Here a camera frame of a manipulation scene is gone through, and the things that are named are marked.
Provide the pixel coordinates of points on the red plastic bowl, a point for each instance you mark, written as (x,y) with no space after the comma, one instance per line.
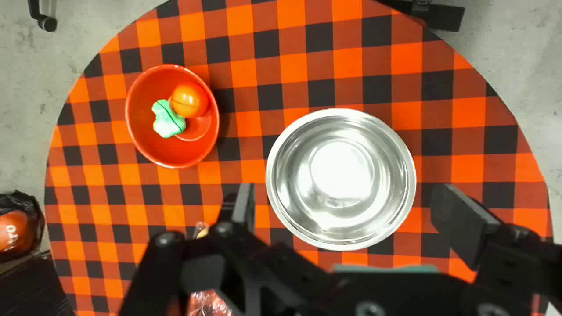
(198,135)

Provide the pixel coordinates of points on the silver metal bowl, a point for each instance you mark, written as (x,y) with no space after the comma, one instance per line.
(341,179)

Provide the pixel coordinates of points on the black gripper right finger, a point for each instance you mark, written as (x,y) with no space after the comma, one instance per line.
(462,221)

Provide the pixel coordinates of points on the black chair caster wheel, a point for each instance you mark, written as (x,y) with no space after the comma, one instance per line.
(44,21)

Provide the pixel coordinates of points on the orange toy tomato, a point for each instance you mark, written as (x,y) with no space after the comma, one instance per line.
(188,100)

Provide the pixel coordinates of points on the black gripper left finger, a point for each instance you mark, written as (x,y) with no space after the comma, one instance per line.
(244,205)

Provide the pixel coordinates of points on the orange black checkered tablecloth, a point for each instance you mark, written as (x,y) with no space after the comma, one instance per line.
(267,63)

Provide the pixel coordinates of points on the green toy broccoli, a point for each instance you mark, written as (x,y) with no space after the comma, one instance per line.
(167,122)

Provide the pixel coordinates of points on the black chair base leg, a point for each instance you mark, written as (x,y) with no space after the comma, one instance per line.
(435,15)

